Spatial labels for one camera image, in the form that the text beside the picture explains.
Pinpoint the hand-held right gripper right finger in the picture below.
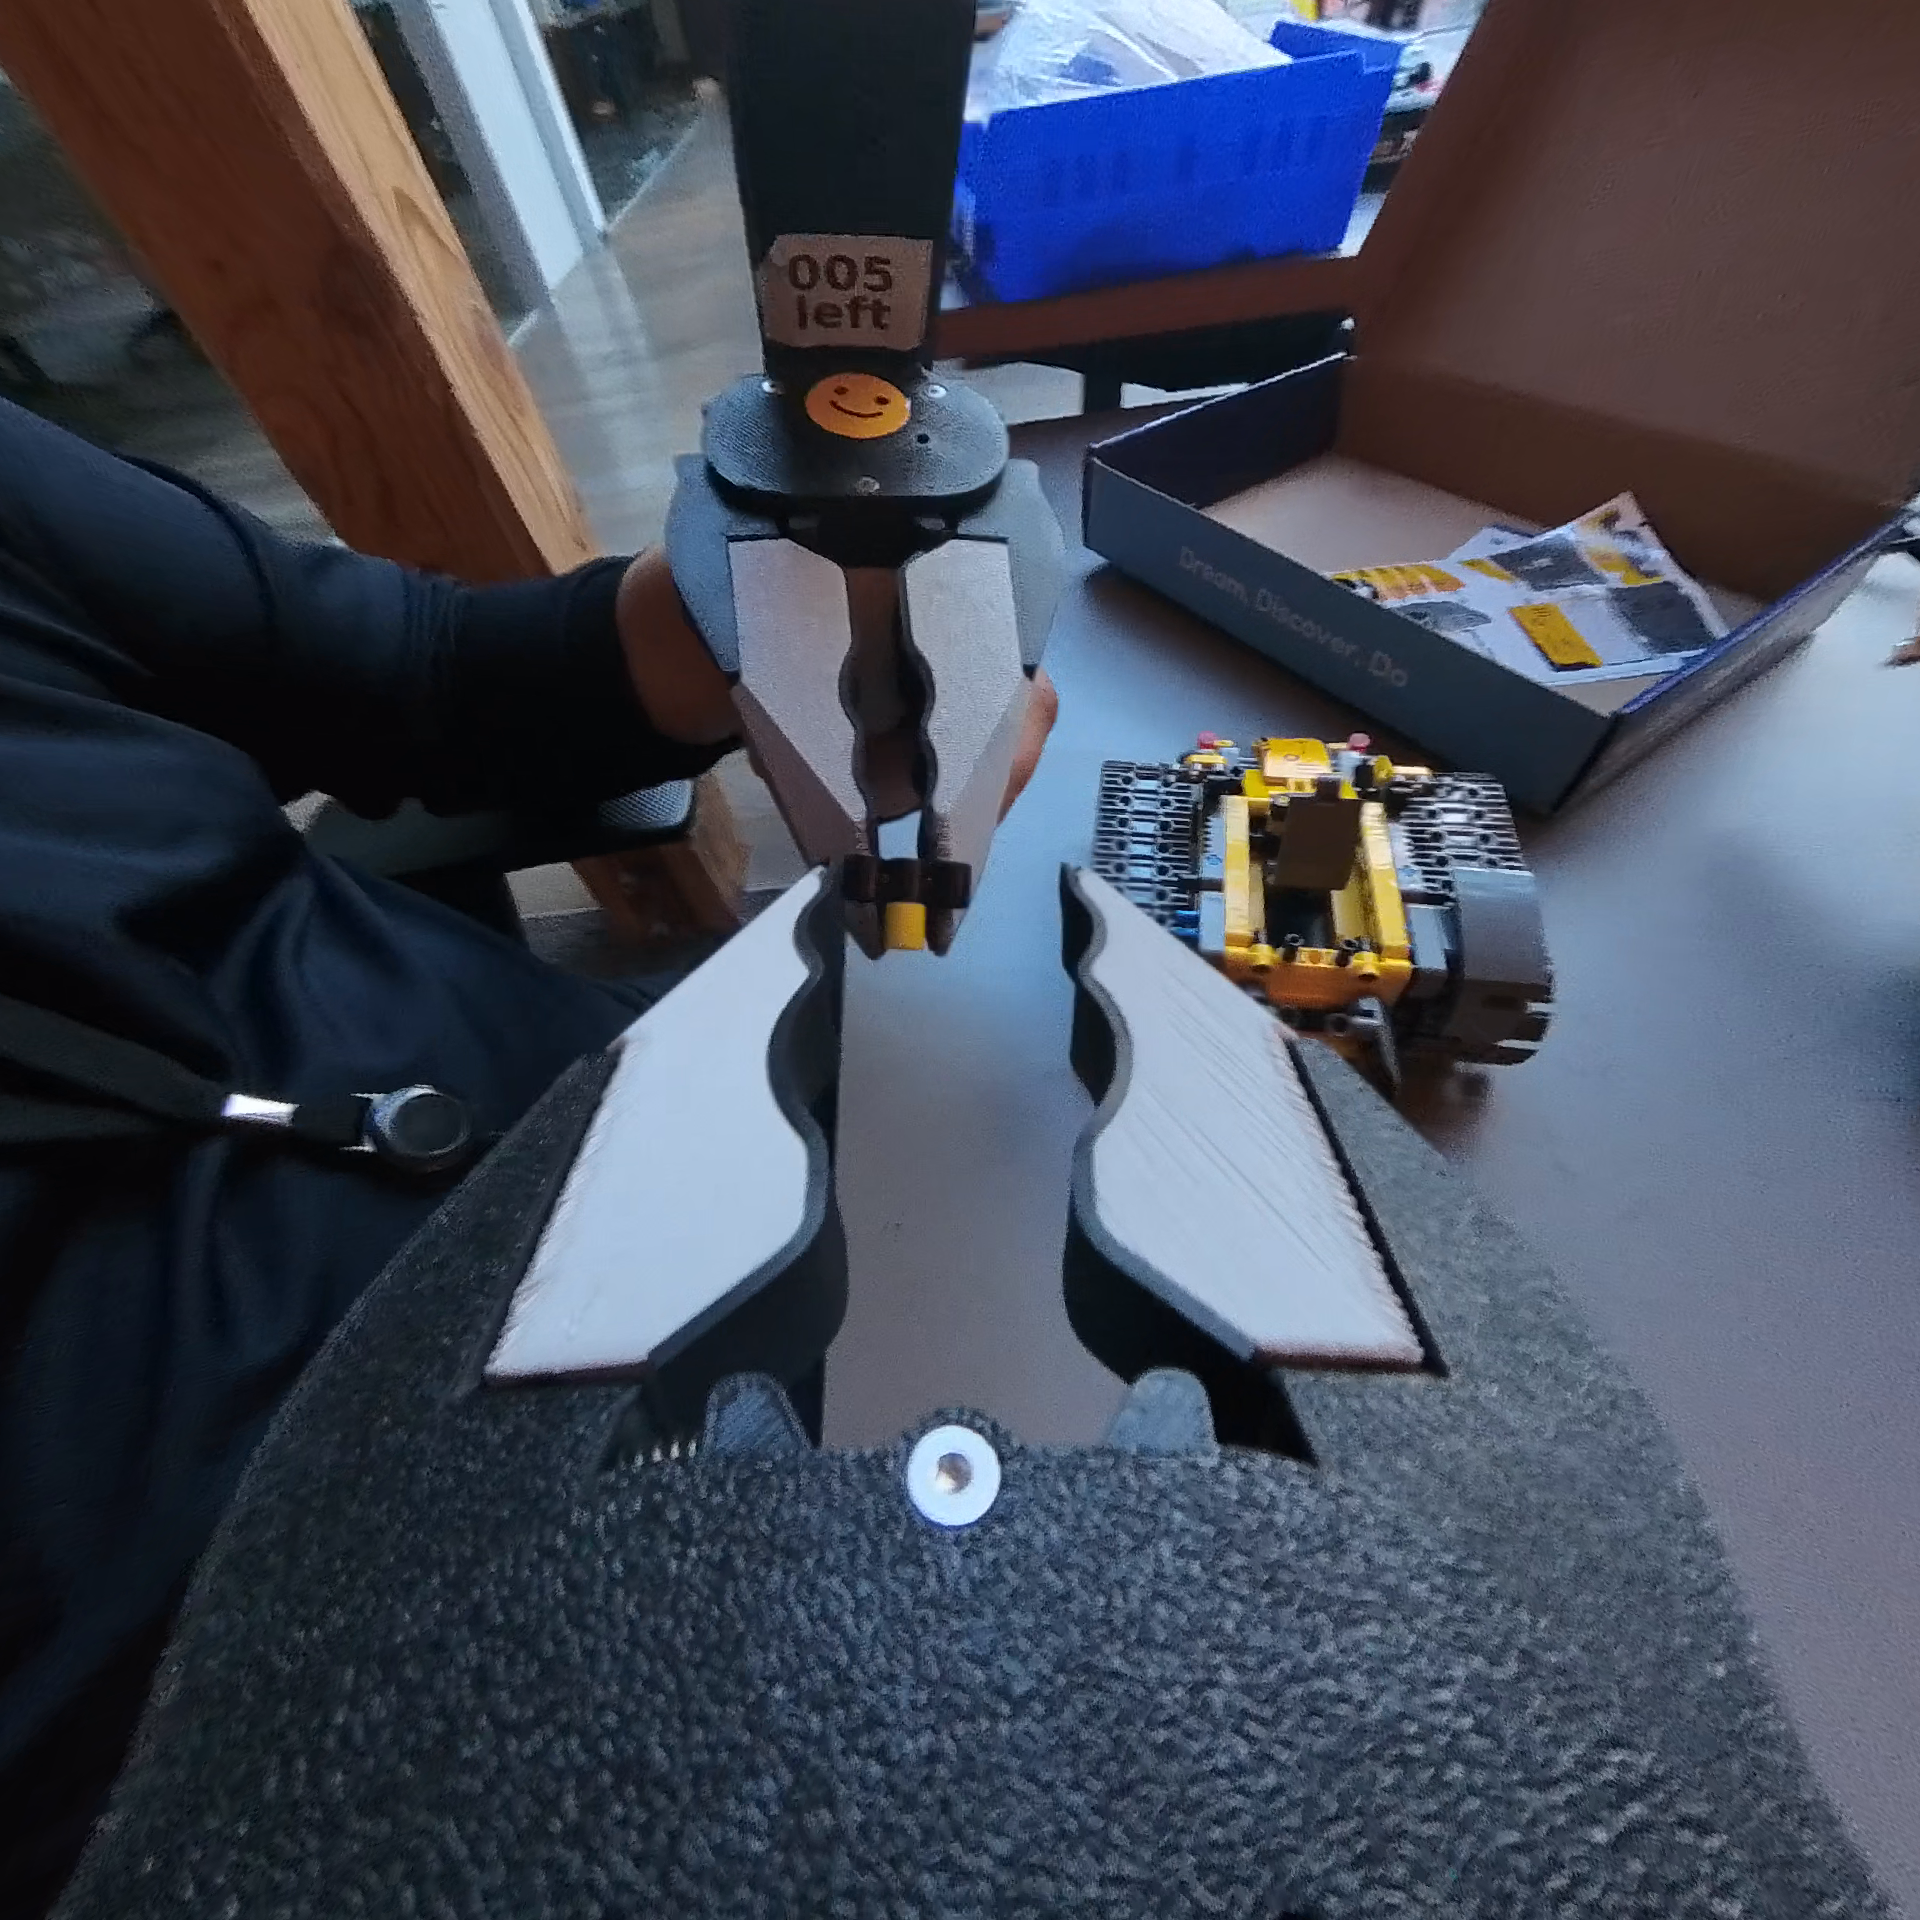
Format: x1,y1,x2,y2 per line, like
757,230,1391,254
1058,873,1424,1377

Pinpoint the white plastic bag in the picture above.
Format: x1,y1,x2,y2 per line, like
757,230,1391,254
979,0,1295,120

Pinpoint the black shoulder strap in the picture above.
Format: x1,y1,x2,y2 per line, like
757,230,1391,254
0,1003,305,1148

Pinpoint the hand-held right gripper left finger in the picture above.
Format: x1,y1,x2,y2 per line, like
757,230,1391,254
487,877,852,1387

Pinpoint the person's dark blue jacket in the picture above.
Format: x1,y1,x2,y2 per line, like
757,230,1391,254
0,390,738,1831

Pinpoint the person's left hand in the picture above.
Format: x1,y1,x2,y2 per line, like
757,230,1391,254
617,550,1058,834

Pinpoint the wooden post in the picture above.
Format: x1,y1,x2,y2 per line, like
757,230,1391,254
0,0,753,931

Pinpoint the printed booklet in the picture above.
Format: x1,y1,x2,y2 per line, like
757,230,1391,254
1332,496,1739,687

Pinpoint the round black strap device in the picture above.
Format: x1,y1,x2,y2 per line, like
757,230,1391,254
362,1088,477,1175

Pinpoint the wooden table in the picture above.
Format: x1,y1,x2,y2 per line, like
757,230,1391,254
931,256,1366,381

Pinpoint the person's left forearm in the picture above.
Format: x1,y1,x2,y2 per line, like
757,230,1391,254
0,390,738,809

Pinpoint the grey desk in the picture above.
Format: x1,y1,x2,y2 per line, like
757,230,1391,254
810,378,1920,1895

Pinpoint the small yellow black toy piece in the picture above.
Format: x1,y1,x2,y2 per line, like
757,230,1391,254
841,851,971,962

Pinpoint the yellow grey toy bulldozer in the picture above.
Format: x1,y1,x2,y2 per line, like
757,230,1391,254
1088,737,1559,1083

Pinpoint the navy box base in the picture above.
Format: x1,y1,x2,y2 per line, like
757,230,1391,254
1083,355,1920,817

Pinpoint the blue plastic bin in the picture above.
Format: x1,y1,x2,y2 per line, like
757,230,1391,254
953,25,1408,304

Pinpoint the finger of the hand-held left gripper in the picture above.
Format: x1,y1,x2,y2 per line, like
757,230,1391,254
727,543,890,877
900,533,1030,873

